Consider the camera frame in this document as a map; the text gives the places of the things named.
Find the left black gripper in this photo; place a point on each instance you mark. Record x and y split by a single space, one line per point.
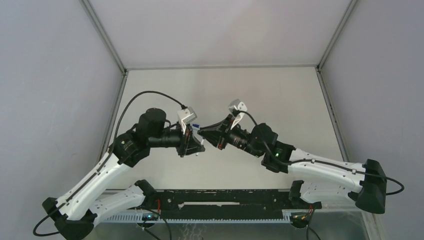
189 144

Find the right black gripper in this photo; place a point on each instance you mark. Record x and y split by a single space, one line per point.
213 135

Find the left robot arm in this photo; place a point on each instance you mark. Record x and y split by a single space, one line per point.
78 211

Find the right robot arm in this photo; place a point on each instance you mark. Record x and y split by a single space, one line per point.
317 179

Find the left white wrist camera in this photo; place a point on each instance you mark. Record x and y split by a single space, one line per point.
185 117

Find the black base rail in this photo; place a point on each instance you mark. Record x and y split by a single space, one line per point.
224 204

